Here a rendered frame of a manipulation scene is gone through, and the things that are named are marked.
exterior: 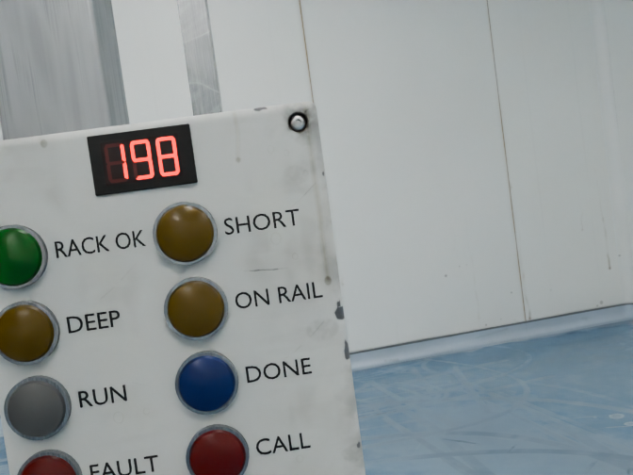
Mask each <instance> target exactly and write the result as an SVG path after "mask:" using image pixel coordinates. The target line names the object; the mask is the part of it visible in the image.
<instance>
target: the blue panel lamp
mask: <svg viewBox="0 0 633 475"><path fill-rule="evenodd" d="M178 388H179V392H180V395H181V397H182V399H183V400H184V401H185V403H186V404H188V405H189V406H190V407H192V408H194V409H196V410H199V411H204V412H209V411H214V410H218V409H220V408H221V407H222V406H224V405H225V404H226V403H227V402H228V401H229V400H230V399H231V398H232V396H233V394H234V391H235V376H234V374H233V372H232V370H231V368H230V367H229V366H228V364H226V363H225V362H224V361H223V360H221V359H219V358H217V357H215V356H210V355H204V356H199V357H196V358H194V359H192V360H191V361H189V362H188V363H187V364H186V365H185V366H184V367H183V369H182V371H181V373H180V375H179V380H178Z"/></svg>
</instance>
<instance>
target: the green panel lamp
mask: <svg viewBox="0 0 633 475"><path fill-rule="evenodd" d="M41 261H42V253H41V247H40V245H39V243H38V242H37V241H36V240H35V238H34V237H32V236H31V235H30V234H29V233H27V232H26V231H24V230H21V229H17V228H7V229H3V230H1V231H0V284H3V285H6V286H20V285H23V284H25V283H27V282H29V281H30V280H32V279H33V278H34V277H35V276H36V275H37V273H38V271H39V270H40V267H41Z"/></svg>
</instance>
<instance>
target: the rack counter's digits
mask: <svg viewBox="0 0 633 475"><path fill-rule="evenodd" d="M100 146H101V152H102V159H103V165H104V171H105V183H106V185H107V186H111V185H118V184H125V183H133V182H139V181H147V180H155V179H161V178H169V177H175V176H183V168H182V162H181V156H180V149H179V142H178V136H177V133H176V134H168V135H161V136H153V137H147V138H139V139H125V140H118V141H111V142H103V143H100Z"/></svg>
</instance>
